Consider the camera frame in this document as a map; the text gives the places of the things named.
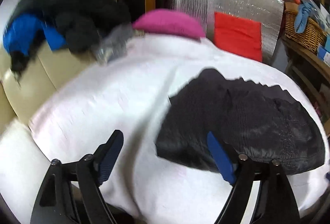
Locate silver foil insulation mat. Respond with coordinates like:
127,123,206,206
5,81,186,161
168,0,284,64

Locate magenta pillow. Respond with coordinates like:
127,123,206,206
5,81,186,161
133,9,206,39

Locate grey folded garment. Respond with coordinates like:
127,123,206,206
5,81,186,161
91,23,134,65

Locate pile of black clothes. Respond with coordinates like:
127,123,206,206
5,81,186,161
5,0,130,76

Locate wooden side table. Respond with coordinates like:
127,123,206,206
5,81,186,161
280,36,329,136

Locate red pillow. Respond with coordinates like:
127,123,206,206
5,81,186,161
214,12,262,62

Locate white fluffy bed blanket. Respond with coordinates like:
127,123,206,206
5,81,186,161
1,35,321,223

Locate beige sofa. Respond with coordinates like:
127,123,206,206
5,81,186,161
1,42,95,131

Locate blue garment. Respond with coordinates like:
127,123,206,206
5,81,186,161
3,14,66,56

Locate wicker basket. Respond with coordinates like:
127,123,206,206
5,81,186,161
284,9,327,55

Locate light blue cloth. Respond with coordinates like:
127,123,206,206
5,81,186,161
294,2,316,34

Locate dark navy quilted jacket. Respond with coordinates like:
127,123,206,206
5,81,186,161
156,69,325,175

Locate blue cardboard box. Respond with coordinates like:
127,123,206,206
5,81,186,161
317,34,330,66

